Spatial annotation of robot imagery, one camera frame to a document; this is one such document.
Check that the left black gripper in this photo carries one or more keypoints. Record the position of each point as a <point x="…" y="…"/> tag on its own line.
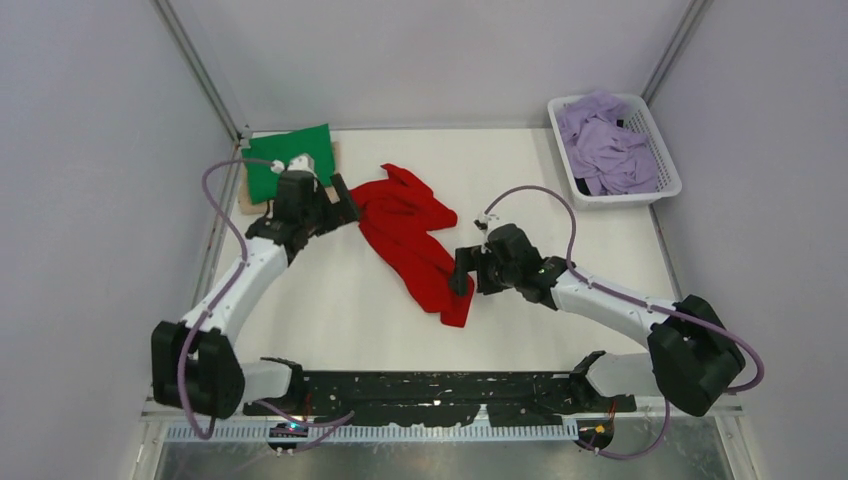
<point x="344" y="215"/>

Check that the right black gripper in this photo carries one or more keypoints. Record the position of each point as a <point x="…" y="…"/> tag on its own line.
<point x="472" y="258"/>

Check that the red t shirt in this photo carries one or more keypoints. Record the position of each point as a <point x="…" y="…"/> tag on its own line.
<point x="397" y="216"/>

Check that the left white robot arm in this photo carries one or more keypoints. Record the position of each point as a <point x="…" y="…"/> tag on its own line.
<point x="194" y="364"/>

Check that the folded green t shirt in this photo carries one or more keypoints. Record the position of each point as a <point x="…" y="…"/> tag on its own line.
<point x="315" y="141"/>

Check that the black garment in basket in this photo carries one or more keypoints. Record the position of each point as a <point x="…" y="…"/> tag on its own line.
<point x="583" y="187"/>

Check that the lilac t shirt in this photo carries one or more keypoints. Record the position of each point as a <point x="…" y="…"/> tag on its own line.
<point x="611" y="158"/>

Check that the white plastic basket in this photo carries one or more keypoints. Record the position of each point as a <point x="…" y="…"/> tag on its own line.
<point x="638" y="119"/>

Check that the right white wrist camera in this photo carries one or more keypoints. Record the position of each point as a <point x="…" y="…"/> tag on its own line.
<point x="486" y="222"/>

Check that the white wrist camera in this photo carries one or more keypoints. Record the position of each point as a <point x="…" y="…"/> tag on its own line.
<point x="300" y="163"/>
<point x="486" y="222"/>

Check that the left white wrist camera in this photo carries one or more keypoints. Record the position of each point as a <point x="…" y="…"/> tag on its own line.
<point x="300" y="163"/>

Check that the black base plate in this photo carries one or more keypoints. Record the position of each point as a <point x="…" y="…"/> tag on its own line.
<point x="437" y="397"/>

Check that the aluminium front rail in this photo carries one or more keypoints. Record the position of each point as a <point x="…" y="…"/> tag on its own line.
<point x="199" y="411"/>

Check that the left aluminium frame post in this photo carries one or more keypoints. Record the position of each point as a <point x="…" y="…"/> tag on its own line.
<point x="194" y="45"/>

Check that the aluminium frame post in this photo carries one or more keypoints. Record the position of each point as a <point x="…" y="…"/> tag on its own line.
<point x="194" y="45"/>
<point x="682" y="35"/>

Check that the white slotted cable duct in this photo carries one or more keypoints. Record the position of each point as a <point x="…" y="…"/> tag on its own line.
<point x="477" y="431"/>

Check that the right aluminium frame post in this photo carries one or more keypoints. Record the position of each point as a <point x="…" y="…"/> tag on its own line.
<point x="682" y="35"/>

